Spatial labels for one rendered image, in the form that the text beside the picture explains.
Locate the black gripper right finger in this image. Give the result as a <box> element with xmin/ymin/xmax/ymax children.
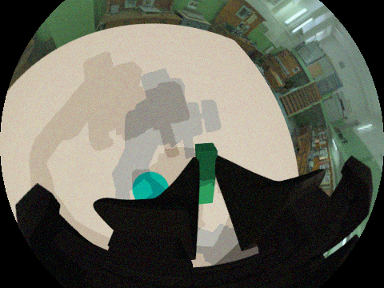
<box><xmin>214</xmin><ymin>156</ymin><xmax>326</xmax><ymax>252</ymax></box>

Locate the cyan circle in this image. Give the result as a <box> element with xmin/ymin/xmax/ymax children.
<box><xmin>132</xmin><ymin>172</ymin><xmax>169</xmax><ymax>199</ymax></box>

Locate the green rectangular post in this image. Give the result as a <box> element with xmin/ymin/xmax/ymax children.
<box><xmin>195</xmin><ymin>143</ymin><xmax>218</xmax><ymax>205</ymax></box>

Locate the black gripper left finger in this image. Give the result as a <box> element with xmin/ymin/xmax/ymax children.
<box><xmin>93</xmin><ymin>157</ymin><xmax>200</xmax><ymax>260</ymax></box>

